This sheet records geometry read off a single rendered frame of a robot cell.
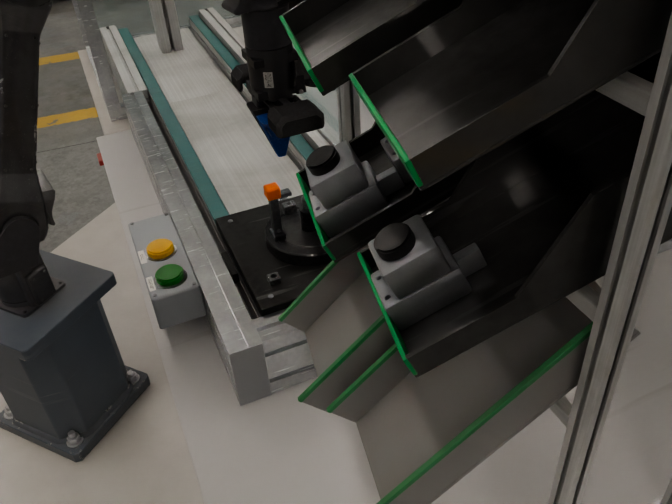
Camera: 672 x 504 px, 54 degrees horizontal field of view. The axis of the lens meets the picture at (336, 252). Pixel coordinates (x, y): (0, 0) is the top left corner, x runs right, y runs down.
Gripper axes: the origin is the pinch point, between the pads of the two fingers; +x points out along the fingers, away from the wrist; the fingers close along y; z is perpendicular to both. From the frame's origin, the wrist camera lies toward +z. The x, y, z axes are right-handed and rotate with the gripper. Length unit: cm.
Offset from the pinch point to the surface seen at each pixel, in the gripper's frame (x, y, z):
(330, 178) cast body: -10.8, -30.1, -5.3
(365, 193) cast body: -8.8, -30.9, -2.4
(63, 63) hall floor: 119, 383, -21
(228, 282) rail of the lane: 19.3, -3.3, -11.0
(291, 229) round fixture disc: 16.3, 0.4, 0.4
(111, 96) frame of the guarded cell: 24, 82, -15
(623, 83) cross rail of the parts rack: -24, -49, 5
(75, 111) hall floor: 118, 301, -23
